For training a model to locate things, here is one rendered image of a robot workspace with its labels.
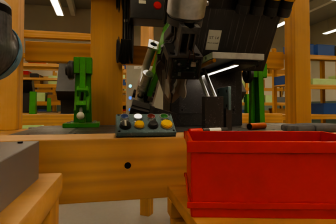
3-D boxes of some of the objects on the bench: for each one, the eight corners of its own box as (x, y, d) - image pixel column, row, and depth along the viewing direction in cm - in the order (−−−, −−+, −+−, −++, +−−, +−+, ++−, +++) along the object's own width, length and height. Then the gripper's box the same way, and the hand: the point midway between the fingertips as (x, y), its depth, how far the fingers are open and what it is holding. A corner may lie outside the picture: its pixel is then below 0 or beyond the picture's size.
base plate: (355, 134, 100) (355, 128, 100) (6, 142, 78) (6, 134, 78) (282, 127, 141) (282, 122, 141) (40, 130, 119) (41, 125, 119)
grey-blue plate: (233, 131, 91) (232, 86, 92) (227, 131, 91) (226, 86, 91) (221, 128, 101) (221, 88, 101) (215, 129, 100) (215, 88, 101)
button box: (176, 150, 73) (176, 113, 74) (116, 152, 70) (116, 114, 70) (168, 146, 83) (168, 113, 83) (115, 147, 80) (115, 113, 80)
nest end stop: (144, 123, 97) (149, 112, 94) (127, 119, 96) (131, 107, 93) (145, 121, 98) (149, 110, 95) (128, 116, 97) (131, 105, 94)
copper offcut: (252, 130, 95) (252, 123, 95) (246, 129, 97) (246, 123, 97) (266, 128, 101) (266, 122, 101) (261, 128, 103) (261, 122, 103)
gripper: (167, 24, 53) (155, 118, 64) (214, 26, 54) (195, 118, 66) (160, 10, 60) (151, 97, 71) (202, 12, 62) (186, 97, 73)
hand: (170, 96), depth 70 cm, fingers closed
